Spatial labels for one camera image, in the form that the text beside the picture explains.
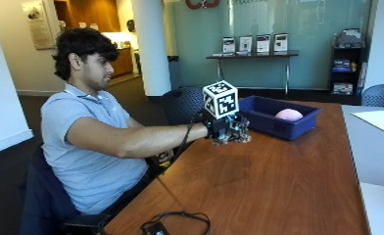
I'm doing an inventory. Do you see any pink ball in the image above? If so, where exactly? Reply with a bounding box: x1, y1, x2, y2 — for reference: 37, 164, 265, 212
274, 108, 305, 122

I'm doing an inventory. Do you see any white paper sheet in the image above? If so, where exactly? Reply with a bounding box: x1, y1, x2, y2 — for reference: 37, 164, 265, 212
351, 109, 384, 137

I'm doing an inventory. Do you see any framed display card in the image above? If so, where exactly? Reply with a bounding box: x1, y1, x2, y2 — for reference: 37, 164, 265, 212
221, 36, 236, 55
254, 33, 272, 54
237, 34, 254, 54
273, 32, 289, 53

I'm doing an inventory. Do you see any black cable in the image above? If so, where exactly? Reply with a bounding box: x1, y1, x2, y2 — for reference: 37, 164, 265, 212
138, 111, 213, 235

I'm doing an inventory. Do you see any the person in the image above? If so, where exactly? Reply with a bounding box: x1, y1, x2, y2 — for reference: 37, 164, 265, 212
39, 27, 210, 215

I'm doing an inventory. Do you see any black magazine rack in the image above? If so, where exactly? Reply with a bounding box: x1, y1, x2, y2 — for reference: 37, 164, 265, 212
329, 27, 366, 97

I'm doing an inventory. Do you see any white round column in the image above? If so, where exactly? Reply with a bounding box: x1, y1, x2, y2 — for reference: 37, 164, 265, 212
130, 0, 172, 97

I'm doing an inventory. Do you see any white marker cube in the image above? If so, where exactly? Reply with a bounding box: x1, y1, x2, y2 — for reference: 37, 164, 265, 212
201, 79, 240, 120

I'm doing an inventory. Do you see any small black device box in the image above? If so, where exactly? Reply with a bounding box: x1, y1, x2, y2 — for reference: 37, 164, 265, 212
142, 221, 170, 235

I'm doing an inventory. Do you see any black mesh chair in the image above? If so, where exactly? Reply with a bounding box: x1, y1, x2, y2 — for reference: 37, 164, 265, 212
160, 86, 208, 126

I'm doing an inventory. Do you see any dark perforated chair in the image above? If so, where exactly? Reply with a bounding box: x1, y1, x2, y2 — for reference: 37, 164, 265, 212
359, 83, 384, 109

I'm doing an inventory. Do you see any wooden cabinet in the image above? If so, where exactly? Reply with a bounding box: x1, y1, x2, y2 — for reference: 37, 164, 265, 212
108, 48, 134, 79

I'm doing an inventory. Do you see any narrow console table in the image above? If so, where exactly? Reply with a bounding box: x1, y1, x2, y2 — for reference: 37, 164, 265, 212
205, 49, 299, 96

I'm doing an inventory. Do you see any dark office chair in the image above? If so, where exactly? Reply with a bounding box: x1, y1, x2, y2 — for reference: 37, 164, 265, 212
19, 148, 114, 235

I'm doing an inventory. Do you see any wall poster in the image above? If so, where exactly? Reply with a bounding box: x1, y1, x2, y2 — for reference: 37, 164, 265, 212
20, 0, 56, 51

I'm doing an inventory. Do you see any blue plastic bin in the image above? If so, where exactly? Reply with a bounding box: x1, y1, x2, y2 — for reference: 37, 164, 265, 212
237, 95, 322, 142

